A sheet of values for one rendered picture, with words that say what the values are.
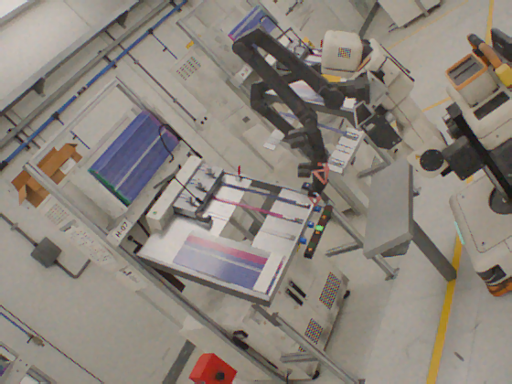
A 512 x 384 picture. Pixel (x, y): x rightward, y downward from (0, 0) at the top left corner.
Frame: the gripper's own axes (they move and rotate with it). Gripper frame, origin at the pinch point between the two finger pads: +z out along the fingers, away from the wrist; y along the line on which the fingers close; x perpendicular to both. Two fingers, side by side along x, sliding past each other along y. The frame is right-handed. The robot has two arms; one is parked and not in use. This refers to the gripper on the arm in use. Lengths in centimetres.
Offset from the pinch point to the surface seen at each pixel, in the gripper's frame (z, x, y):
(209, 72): -3, -106, -85
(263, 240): 8.9, -18.2, 28.0
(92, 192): -18, -98, 50
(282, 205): 8.9, -17.9, 3.4
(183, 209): 3, -63, 28
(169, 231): 8, -65, 40
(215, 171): 2, -59, -2
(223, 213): 8.7, -44.6, 19.3
